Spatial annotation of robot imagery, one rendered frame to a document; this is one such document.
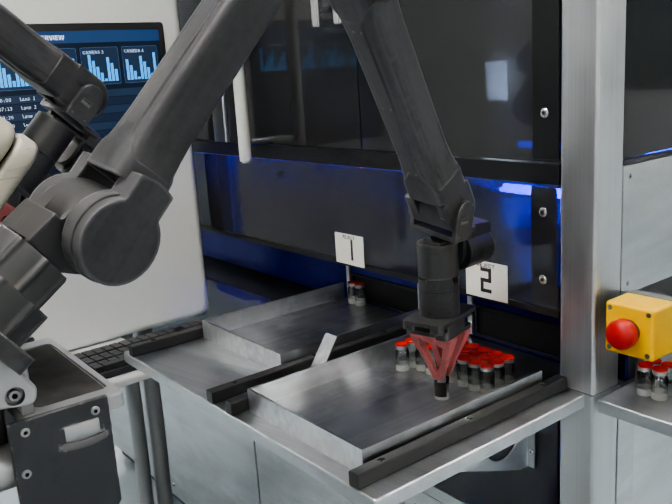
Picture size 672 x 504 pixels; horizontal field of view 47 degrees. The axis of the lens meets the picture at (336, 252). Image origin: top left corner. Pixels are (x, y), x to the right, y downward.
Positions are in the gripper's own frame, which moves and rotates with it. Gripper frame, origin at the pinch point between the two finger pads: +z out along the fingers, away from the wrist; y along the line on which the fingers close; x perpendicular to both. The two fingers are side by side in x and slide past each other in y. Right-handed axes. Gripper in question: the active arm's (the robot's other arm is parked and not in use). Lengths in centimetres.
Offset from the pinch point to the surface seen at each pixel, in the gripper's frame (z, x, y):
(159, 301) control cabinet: 7, 85, 19
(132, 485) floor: 94, 155, 53
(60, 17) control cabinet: -56, 88, 6
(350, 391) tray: 4.1, 13.3, -4.6
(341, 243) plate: -10.0, 35.7, 24.8
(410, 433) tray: 1.1, -4.7, -16.2
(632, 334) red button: -7.9, -24.8, 6.3
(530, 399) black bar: 3.0, -12.0, 3.6
